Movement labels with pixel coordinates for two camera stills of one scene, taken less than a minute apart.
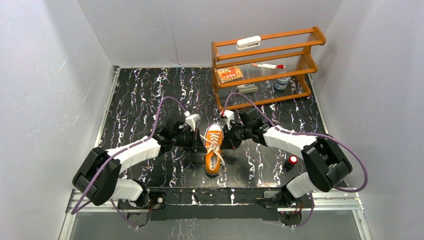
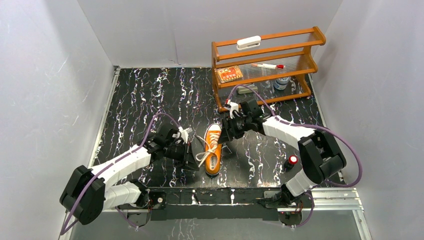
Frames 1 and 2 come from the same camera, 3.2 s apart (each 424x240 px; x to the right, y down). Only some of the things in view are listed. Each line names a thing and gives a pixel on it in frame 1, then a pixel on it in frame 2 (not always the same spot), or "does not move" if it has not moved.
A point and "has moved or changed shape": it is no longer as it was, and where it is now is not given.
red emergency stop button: [289, 164] does not move
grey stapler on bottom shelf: [246, 88] does not move
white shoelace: [214, 141] has moved or changed shape
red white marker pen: [270, 66] does not move
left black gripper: [195, 139] → [185, 154]
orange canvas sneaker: [213, 137] does not move
